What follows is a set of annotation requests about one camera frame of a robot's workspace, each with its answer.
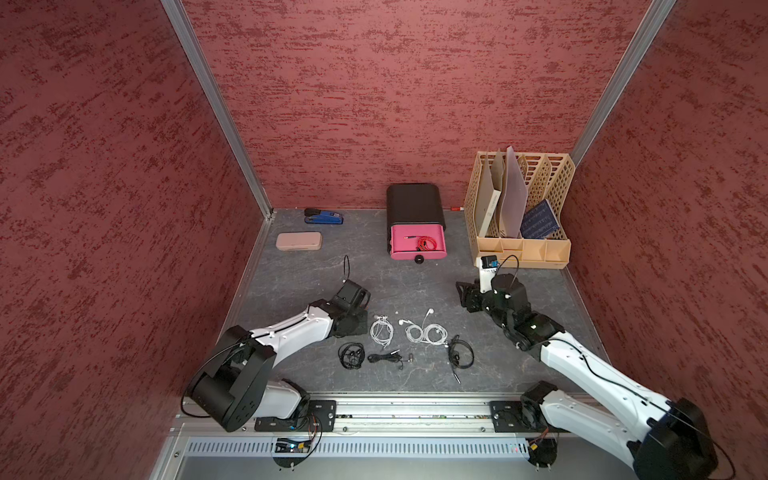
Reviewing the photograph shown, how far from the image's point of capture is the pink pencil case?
1.09 m

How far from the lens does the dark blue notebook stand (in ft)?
3.28

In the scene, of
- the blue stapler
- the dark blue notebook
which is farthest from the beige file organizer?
the blue stapler
